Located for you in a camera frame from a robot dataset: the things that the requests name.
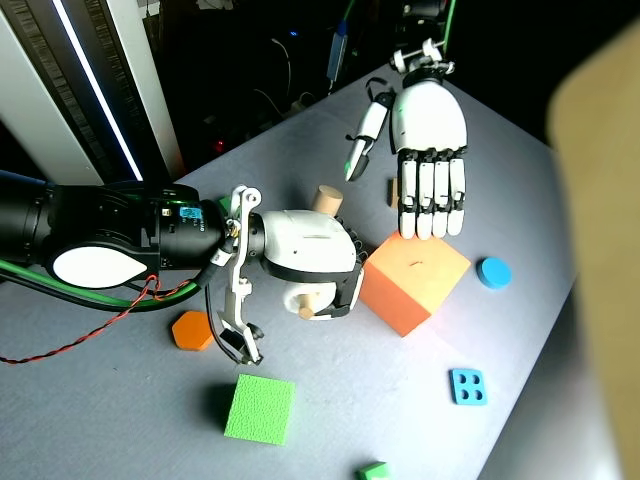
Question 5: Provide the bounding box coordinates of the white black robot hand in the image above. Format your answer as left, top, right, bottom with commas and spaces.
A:
252, 208, 370, 321
343, 79, 470, 241

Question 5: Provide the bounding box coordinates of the large orange cube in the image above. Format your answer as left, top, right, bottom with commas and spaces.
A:
358, 230, 472, 339

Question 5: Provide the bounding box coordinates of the orange hexagon block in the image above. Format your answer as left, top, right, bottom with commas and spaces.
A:
171, 309, 217, 353

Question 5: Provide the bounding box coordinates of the blue round disc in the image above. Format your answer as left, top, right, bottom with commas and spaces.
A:
475, 256, 514, 291

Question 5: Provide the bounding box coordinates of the green foam cube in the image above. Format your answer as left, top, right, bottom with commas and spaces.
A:
223, 373, 297, 447

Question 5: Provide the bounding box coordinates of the blue four-hole square block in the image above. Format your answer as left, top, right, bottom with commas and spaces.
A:
448, 368, 489, 406

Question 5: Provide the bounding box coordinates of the blue white hanging adapter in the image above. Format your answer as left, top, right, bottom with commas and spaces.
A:
327, 19, 350, 84

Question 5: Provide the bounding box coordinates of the blurred beige board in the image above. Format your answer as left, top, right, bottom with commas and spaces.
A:
547, 19, 640, 480

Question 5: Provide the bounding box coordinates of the small green letter cube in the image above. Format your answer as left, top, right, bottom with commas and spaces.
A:
354, 460, 391, 480

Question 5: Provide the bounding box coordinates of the grey table cloth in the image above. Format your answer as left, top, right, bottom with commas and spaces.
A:
0, 59, 601, 480

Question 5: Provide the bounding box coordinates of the green cable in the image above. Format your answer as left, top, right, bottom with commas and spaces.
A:
441, 0, 458, 51
0, 257, 206, 314

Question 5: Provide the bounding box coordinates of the red black twisted wire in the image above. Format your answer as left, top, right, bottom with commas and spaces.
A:
0, 277, 191, 365

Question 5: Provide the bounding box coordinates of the white post with light strip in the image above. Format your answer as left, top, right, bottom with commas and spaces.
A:
0, 0, 186, 186

